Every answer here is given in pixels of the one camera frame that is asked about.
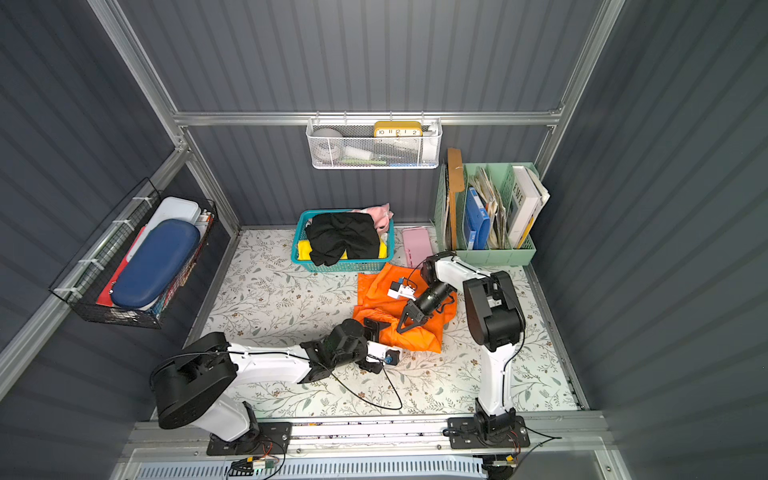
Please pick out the teal plastic basket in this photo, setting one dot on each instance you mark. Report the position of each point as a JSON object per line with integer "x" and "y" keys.
{"x": 344, "y": 265}

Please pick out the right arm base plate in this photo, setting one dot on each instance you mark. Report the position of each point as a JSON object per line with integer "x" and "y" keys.
{"x": 465, "y": 433}

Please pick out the white wire wall basket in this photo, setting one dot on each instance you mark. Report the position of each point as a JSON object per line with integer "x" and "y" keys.
{"x": 363, "y": 151}

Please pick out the black shorts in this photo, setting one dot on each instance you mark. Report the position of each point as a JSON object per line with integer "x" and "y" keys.
{"x": 333, "y": 235}

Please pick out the white flat box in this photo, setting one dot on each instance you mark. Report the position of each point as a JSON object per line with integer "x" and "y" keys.
{"x": 171, "y": 208}

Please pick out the navy blue oval case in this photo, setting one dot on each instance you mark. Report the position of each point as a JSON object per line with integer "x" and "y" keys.
{"x": 156, "y": 263}

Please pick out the white yellow book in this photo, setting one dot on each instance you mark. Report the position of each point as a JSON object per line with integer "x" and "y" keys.
{"x": 529, "y": 196}

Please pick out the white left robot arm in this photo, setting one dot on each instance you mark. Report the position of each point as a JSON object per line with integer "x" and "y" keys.
{"x": 193, "y": 386}

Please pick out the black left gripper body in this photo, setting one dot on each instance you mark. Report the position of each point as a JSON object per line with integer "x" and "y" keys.
{"x": 369, "y": 330}

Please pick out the aluminium front rail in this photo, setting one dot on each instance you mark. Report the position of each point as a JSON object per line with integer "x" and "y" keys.
{"x": 564, "y": 445}

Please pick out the pink patterned folded cloth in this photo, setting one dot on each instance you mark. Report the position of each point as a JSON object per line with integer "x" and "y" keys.
{"x": 381, "y": 216}

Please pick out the pink plastic case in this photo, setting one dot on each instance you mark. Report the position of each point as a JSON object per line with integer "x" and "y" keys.
{"x": 417, "y": 245}

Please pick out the black wire side basket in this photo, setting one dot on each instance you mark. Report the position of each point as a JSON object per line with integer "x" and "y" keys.
{"x": 86, "y": 287}

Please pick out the roll of tape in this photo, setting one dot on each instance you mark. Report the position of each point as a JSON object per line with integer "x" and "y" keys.
{"x": 326, "y": 145}

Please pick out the blue binder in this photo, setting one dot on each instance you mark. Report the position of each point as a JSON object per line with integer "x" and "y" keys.
{"x": 476, "y": 221}

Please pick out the orange shorts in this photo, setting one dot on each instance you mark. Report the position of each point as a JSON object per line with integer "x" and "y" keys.
{"x": 374, "y": 302}

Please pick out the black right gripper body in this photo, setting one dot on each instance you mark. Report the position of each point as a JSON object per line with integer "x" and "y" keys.
{"x": 417, "y": 308}

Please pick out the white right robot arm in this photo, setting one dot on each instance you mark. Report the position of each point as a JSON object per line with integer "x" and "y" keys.
{"x": 495, "y": 321}

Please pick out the yellow clock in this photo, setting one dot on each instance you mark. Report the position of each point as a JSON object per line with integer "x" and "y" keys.
{"x": 391, "y": 129}

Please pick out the yellow folded cloth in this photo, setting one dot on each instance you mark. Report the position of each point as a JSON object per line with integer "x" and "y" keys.
{"x": 304, "y": 250}

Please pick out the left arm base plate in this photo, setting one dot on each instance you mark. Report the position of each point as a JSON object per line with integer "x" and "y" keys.
{"x": 269, "y": 437}

